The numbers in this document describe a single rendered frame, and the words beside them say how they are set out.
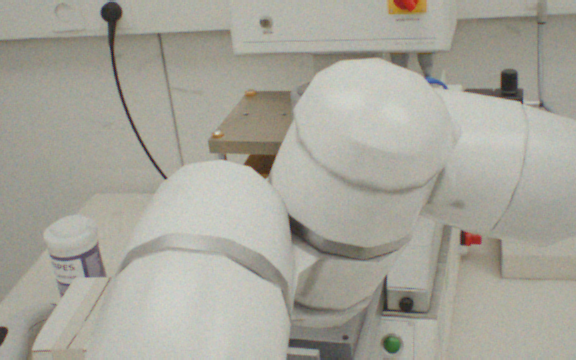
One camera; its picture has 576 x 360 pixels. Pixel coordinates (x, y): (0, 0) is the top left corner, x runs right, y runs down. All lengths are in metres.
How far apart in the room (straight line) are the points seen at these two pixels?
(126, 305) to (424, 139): 0.20
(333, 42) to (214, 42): 0.45
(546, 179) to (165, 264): 0.31
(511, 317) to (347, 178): 0.85
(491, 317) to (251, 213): 0.87
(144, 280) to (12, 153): 1.48
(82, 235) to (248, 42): 0.42
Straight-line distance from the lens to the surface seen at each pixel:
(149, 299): 0.45
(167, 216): 0.49
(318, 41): 1.24
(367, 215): 0.53
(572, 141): 0.66
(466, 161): 0.62
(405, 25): 1.21
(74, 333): 1.26
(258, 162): 1.14
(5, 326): 1.34
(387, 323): 1.04
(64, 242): 1.40
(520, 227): 0.66
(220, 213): 0.49
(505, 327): 1.31
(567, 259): 1.40
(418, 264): 1.02
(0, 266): 2.12
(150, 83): 1.72
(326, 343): 0.89
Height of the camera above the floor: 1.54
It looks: 26 degrees down
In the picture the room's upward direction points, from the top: 7 degrees counter-clockwise
